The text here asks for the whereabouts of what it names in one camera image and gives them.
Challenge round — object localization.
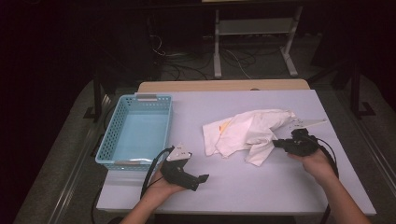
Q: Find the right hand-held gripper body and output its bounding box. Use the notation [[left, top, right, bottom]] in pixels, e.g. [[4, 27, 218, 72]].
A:
[[288, 119, 329, 157]]

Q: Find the person's right hand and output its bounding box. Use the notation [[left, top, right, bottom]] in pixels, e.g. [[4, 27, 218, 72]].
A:
[[288, 148, 339, 188]]

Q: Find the light blue plastic basket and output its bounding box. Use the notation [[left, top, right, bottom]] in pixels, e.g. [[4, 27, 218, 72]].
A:
[[94, 93, 174, 172]]

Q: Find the metal floor rail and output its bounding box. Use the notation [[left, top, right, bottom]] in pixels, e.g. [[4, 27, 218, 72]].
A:
[[46, 92, 108, 224], [354, 118, 396, 194]]

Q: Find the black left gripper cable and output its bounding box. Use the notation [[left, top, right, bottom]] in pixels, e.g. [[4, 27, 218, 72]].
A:
[[90, 146, 176, 224]]

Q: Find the white shirt with chick print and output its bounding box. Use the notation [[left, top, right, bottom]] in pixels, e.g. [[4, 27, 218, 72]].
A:
[[202, 108, 297, 167]]

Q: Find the wooden table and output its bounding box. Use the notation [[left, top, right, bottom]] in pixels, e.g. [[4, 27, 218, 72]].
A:
[[137, 78, 311, 93]]

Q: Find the white floor cable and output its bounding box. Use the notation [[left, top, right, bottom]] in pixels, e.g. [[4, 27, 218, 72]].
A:
[[223, 48, 252, 80]]

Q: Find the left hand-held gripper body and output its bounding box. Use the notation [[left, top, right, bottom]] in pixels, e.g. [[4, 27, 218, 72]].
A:
[[160, 143, 192, 185]]

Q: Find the black floor cable bundle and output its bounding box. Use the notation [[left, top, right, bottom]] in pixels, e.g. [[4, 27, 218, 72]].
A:
[[160, 50, 216, 82]]

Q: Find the white metal desk frame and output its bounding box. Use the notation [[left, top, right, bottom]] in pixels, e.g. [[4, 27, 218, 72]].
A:
[[213, 5, 304, 78]]

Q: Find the black metal stand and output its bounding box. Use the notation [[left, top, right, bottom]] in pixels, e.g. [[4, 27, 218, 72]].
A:
[[82, 73, 110, 123], [348, 60, 376, 119]]

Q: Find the person's left hand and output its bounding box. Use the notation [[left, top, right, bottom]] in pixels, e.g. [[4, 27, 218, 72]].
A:
[[141, 169, 187, 206]]

